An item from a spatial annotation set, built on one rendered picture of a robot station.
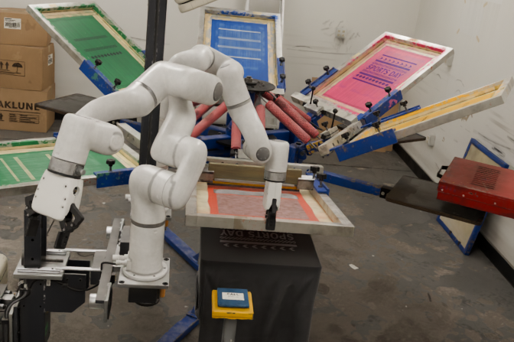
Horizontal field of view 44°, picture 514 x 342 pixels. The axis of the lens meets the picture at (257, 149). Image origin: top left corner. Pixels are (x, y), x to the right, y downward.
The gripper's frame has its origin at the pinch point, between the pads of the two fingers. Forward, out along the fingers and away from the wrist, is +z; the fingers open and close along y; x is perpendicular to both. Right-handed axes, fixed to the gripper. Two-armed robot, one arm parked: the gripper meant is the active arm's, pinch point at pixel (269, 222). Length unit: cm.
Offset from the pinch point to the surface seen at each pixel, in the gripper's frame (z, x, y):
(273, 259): 17.6, 4.7, -13.1
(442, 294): 87, 143, -172
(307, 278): 22.8, 17.5, -10.2
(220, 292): 20.3, -15.6, 15.1
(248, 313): 23.4, -6.7, 22.9
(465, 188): -6, 96, -61
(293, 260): 17.5, 12.2, -13.5
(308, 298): 31.1, 19.3, -11.7
